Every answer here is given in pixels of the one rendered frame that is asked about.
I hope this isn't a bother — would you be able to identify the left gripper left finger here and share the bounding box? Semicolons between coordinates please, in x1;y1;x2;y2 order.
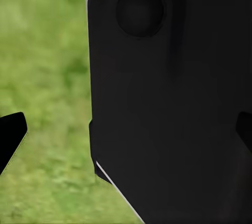
0;112;27;175

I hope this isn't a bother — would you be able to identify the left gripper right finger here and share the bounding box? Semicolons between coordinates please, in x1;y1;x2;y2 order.
235;111;252;154

